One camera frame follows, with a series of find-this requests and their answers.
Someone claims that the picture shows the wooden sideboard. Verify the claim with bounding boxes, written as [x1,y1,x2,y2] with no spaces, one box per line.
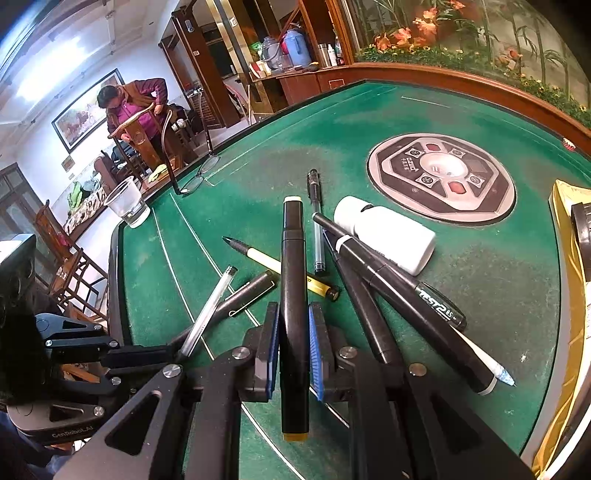
[249,65,356,108]

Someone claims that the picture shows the clear glass cup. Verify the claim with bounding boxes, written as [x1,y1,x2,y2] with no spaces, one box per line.
[104,178,151,229]

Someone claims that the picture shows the artificial flower planter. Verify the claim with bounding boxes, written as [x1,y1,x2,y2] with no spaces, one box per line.
[342,0,591,125]

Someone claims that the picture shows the blue thermos jug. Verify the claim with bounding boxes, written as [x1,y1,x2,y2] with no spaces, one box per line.
[281,28,312,70]

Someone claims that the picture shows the eyeglasses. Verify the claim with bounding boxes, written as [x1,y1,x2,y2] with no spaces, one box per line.
[178,154,222,195]

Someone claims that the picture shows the yellow pen black tip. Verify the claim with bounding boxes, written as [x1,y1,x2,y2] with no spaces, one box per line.
[222,236,340,303]

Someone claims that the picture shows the black marker white ends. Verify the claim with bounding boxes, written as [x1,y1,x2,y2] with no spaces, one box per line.
[335,233,498,397]

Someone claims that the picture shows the black ribbed round lid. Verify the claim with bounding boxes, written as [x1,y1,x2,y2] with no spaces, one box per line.
[570,202,591,259]

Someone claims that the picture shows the framed painting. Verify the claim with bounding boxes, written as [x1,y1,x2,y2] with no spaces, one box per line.
[52,68,125,154]

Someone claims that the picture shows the clear plastic pen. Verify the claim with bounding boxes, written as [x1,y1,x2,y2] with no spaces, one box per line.
[178,265,238,361]

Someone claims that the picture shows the white plastic bottle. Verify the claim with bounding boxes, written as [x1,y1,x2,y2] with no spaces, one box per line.
[333,196,437,276]

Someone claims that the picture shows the black marker yellow ends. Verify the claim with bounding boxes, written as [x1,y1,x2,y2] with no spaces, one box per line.
[281,196,310,443]

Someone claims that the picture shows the white pen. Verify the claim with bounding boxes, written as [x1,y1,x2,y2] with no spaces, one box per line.
[457,330,517,387]

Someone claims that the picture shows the black pen with print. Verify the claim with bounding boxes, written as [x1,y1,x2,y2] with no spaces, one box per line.
[312,212,467,330]

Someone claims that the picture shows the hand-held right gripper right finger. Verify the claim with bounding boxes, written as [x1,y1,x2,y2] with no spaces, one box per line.
[308,302,536,480]

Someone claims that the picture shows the clear black gel pen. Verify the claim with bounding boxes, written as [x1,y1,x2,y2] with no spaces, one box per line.
[307,169,328,277]

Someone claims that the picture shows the grey-blue kettle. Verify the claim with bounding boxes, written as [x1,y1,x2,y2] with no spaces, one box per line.
[261,36,283,71]

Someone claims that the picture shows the plain black marker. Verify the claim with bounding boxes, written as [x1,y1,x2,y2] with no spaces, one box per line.
[323,231,404,365]

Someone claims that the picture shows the person's left forearm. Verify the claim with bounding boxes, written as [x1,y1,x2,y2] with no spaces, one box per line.
[0,411,75,480]

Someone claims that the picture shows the yellow-lined storage box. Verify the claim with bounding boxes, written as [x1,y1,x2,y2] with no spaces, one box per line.
[531,179,591,480]

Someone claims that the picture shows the round table control panel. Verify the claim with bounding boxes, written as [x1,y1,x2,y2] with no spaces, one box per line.
[367,134,517,227]

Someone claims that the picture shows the dark grey clip pen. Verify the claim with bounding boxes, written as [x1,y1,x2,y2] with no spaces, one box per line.
[168,270,278,352]

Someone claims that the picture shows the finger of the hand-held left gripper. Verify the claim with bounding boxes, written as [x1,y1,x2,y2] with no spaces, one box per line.
[34,313,185,372]
[55,369,153,418]

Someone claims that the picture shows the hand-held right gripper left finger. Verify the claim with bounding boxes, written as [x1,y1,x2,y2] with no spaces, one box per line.
[53,302,282,480]

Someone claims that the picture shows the wooden chair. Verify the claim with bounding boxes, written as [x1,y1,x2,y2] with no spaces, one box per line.
[108,104,185,192]

